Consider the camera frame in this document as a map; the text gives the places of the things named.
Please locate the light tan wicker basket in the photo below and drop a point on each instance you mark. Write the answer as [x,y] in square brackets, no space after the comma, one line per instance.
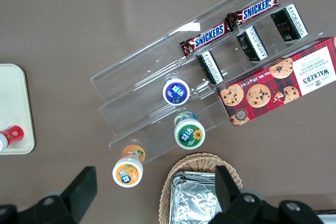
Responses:
[183,165]

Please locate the white rectangular snack tray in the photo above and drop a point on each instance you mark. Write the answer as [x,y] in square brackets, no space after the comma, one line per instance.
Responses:
[329,218]

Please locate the orange lid gum bottle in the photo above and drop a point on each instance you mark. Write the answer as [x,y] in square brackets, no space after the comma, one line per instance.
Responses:
[128,172]

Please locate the clear acrylic step stand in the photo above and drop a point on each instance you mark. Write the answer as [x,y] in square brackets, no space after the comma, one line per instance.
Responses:
[147,77]

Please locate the stack of foil trays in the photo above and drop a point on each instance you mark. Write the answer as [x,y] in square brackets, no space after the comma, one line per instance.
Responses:
[191,200]

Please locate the red lid gum bottle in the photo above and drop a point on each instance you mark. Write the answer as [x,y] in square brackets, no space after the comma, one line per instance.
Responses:
[13,134]

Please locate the blue lid gum bottle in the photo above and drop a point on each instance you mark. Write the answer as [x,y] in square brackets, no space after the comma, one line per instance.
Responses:
[176,92]

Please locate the Snickers chocolate bar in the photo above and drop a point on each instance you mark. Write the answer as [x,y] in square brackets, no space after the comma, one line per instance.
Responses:
[207,37]
[254,9]

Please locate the red Walkers cookie box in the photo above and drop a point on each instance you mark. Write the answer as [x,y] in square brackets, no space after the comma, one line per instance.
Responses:
[275,87]

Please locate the small black white box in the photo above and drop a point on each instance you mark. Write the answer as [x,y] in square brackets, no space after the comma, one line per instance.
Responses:
[252,44]
[210,68]
[288,23]

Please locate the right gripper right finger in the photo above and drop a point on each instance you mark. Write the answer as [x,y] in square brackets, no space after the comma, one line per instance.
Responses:
[236,203]

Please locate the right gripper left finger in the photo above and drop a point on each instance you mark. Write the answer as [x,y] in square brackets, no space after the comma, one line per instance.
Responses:
[78,195]

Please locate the green lid gum bottle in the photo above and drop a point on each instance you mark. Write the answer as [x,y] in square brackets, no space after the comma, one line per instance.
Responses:
[189,134]

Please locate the beige plastic tray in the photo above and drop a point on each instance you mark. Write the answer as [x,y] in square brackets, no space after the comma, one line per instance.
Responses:
[13,98]

